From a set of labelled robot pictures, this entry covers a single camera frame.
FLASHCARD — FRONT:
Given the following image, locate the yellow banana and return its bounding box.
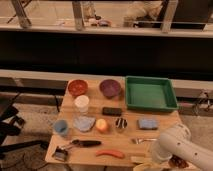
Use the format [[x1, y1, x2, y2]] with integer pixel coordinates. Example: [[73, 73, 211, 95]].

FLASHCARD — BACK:
[[130, 156, 152, 171]]

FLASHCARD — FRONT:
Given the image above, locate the blue sponge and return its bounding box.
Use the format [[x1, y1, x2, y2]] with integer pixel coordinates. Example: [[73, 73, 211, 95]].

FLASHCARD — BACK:
[[138, 119, 158, 130]]

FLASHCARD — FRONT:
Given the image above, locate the small metal clip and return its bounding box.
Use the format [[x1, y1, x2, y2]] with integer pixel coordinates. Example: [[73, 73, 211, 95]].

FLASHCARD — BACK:
[[52, 146, 68, 162]]

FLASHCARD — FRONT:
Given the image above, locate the black handled peeler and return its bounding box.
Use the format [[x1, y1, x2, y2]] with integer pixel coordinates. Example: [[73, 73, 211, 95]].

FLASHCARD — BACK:
[[61, 139, 102, 149]]

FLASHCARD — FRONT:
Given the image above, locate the black rectangular block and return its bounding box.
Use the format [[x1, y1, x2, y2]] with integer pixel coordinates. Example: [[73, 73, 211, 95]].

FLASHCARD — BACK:
[[102, 107, 122, 116]]

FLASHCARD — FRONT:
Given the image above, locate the red chili pepper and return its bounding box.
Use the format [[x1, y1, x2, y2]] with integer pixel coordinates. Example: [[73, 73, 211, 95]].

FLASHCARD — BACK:
[[95, 149, 125, 159]]

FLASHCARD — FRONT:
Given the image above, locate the purple bowl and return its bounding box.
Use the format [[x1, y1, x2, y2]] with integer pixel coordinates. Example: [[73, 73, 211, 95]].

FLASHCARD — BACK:
[[99, 79, 121, 98]]

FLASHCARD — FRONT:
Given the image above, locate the silver fork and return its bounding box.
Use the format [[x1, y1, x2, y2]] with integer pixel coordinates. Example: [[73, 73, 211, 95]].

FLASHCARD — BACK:
[[131, 138, 157, 144]]

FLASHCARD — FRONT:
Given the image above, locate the small metal cup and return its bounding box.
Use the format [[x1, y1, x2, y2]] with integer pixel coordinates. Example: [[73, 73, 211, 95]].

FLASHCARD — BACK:
[[115, 118, 127, 133]]

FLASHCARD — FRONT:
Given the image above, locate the red bowl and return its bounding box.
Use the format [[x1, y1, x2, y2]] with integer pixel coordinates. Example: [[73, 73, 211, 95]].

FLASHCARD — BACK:
[[68, 79, 88, 97]]

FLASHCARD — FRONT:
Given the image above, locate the blue cup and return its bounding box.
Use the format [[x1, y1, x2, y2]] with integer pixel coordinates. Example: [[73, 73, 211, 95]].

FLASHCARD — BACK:
[[53, 120, 69, 137]]

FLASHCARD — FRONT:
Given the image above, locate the grey-blue crumpled cloth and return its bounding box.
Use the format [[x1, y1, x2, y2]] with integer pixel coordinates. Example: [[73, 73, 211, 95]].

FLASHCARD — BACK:
[[73, 116, 96, 132]]

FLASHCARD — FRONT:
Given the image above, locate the white cup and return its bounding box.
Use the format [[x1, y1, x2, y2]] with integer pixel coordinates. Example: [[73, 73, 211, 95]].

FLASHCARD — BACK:
[[74, 95, 90, 114]]

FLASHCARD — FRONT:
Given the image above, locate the red yellow apple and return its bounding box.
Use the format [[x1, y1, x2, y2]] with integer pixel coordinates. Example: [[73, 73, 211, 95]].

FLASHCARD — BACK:
[[95, 119, 109, 133]]

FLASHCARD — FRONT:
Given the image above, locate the bunch of red grapes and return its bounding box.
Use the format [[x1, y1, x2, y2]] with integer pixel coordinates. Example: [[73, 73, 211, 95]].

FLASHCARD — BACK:
[[168, 155, 188, 169]]

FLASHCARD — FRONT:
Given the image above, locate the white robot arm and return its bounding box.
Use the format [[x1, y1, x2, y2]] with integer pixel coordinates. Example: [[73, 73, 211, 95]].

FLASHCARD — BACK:
[[150, 123, 213, 171]]

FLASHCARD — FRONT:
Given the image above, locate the green plastic tray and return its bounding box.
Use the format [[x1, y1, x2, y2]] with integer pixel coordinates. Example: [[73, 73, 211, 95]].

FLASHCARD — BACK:
[[125, 76, 178, 112]]

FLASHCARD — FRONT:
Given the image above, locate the black chair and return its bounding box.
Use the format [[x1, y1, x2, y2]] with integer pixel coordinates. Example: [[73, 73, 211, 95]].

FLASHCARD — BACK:
[[0, 96, 49, 160]]

